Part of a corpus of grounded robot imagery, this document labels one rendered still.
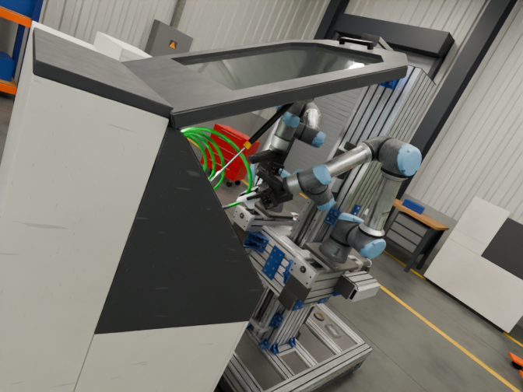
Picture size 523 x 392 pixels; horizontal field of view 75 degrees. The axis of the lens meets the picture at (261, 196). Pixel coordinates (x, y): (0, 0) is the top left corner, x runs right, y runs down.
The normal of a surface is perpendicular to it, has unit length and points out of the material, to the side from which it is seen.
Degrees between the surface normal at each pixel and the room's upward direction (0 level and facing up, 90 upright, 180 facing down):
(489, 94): 90
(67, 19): 90
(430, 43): 90
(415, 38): 90
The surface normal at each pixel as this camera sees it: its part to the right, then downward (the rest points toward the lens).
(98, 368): 0.50, 0.46
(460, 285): -0.68, -0.09
